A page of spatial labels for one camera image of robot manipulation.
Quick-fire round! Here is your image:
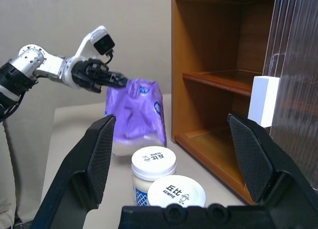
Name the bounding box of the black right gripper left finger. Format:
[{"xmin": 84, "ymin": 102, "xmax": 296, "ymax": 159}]
[{"xmin": 29, "ymin": 114, "xmax": 117, "ymax": 229}]

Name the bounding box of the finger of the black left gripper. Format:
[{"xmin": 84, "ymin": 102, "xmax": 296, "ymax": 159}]
[
  {"xmin": 95, "ymin": 78, "xmax": 128, "ymax": 90},
  {"xmin": 100, "ymin": 69, "xmax": 129, "ymax": 84}
]

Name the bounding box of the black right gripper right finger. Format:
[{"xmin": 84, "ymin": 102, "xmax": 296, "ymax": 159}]
[{"xmin": 227, "ymin": 113, "xmax": 318, "ymax": 229}]

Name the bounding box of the purple tissue pack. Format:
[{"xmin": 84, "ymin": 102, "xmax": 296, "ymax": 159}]
[{"xmin": 104, "ymin": 77, "xmax": 167, "ymax": 157}]

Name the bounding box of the white door handle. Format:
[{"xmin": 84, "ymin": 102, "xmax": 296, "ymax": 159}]
[{"xmin": 247, "ymin": 76, "xmax": 282, "ymax": 128}]

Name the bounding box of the white lidded mayonnaise jar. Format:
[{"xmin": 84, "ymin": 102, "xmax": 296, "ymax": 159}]
[
  {"xmin": 131, "ymin": 146, "xmax": 177, "ymax": 207},
  {"xmin": 147, "ymin": 174, "xmax": 207, "ymax": 208}
]

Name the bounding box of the ribbed glass sliding door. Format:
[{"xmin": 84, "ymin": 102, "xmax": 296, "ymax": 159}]
[
  {"xmin": 273, "ymin": 0, "xmax": 318, "ymax": 187},
  {"xmin": 262, "ymin": 0, "xmax": 318, "ymax": 190}
]

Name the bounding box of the brown wooden cabinet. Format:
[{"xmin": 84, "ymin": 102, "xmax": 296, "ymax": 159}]
[{"xmin": 170, "ymin": 0, "xmax": 318, "ymax": 206}]

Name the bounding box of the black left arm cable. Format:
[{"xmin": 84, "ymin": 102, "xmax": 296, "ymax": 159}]
[{"xmin": 0, "ymin": 49, "xmax": 115, "ymax": 123}]

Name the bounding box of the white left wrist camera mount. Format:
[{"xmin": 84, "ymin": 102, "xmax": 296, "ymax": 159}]
[{"xmin": 71, "ymin": 25, "xmax": 116, "ymax": 66}]

